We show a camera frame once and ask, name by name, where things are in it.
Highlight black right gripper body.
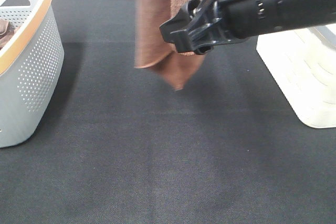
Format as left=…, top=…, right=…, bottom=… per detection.
left=189, top=0, right=267, bottom=47

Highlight grey perforated laundry basket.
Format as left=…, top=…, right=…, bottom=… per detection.
left=1, top=0, right=64, bottom=148

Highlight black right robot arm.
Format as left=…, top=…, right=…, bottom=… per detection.
left=160, top=0, right=335, bottom=55

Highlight brown microfibre towel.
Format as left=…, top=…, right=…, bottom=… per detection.
left=134, top=0, right=204, bottom=90

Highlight black table cloth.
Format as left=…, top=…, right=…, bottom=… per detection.
left=1, top=0, right=335, bottom=223

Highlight brown towels in basket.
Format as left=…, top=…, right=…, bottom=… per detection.
left=0, top=19, right=19, bottom=49

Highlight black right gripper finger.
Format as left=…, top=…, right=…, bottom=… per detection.
left=160, top=0, right=201, bottom=43
left=173, top=30, right=213, bottom=55

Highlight white storage bin grey rim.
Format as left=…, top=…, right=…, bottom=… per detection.
left=256, top=24, right=335, bottom=129

